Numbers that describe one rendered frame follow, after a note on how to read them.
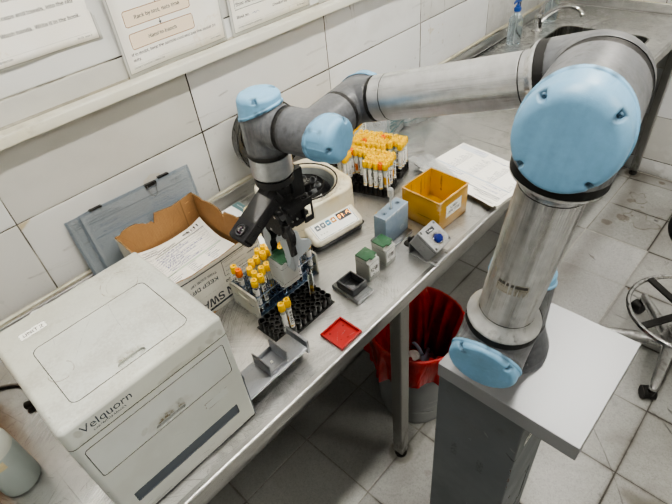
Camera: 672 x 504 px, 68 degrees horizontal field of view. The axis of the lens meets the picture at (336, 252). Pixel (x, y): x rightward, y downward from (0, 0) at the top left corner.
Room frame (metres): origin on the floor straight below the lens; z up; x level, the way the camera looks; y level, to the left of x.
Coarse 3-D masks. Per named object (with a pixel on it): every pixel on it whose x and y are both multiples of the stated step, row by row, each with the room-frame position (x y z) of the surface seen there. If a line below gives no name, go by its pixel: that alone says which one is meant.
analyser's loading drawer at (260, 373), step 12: (288, 336) 0.72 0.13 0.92; (300, 336) 0.70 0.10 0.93; (276, 348) 0.67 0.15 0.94; (288, 348) 0.69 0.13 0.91; (300, 348) 0.68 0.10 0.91; (264, 360) 0.66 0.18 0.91; (276, 360) 0.66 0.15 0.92; (288, 360) 0.65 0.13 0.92; (240, 372) 0.64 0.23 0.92; (252, 372) 0.64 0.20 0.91; (264, 372) 0.63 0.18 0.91; (276, 372) 0.63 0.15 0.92; (252, 384) 0.61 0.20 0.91; (264, 384) 0.60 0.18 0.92; (252, 396) 0.58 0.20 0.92
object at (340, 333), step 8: (336, 320) 0.78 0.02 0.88; (344, 320) 0.78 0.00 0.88; (328, 328) 0.76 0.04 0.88; (336, 328) 0.76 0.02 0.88; (344, 328) 0.76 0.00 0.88; (352, 328) 0.75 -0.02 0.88; (328, 336) 0.74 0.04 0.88; (336, 336) 0.74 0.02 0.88; (344, 336) 0.73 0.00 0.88; (352, 336) 0.73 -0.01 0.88; (336, 344) 0.71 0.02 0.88; (344, 344) 0.71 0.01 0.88
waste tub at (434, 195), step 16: (432, 176) 1.23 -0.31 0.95; (448, 176) 1.19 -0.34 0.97; (416, 192) 1.19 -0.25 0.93; (432, 192) 1.23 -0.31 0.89; (448, 192) 1.18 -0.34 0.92; (464, 192) 1.13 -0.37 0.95; (416, 208) 1.11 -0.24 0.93; (432, 208) 1.07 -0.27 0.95; (448, 208) 1.08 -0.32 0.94; (464, 208) 1.13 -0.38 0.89; (448, 224) 1.08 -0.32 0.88
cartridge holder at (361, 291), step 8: (352, 272) 0.90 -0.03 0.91; (344, 280) 0.89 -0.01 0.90; (352, 280) 0.90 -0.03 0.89; (360, 280) 0.88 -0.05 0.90; (336, 288) 0.88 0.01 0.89; (344, 288) 0.86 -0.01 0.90; (352, 288) 0.87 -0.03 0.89; (360, 288) 0.86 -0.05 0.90; (368, 288) 0.86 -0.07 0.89; (352, 296) 0.84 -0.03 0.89; (360, 296) 0.84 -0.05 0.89
